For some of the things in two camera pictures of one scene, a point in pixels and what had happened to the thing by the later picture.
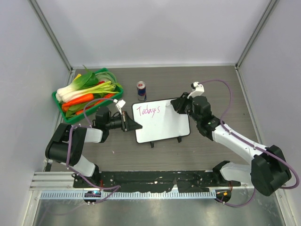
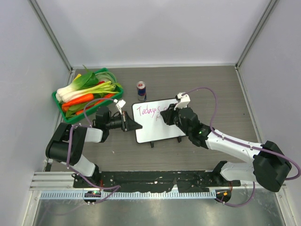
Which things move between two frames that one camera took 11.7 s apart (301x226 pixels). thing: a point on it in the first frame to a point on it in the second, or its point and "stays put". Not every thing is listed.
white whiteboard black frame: (160, 120) stays put
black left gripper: (131, 125) stays put
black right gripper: (178, 104) to (167, 115)
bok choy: (81, 82) stays put
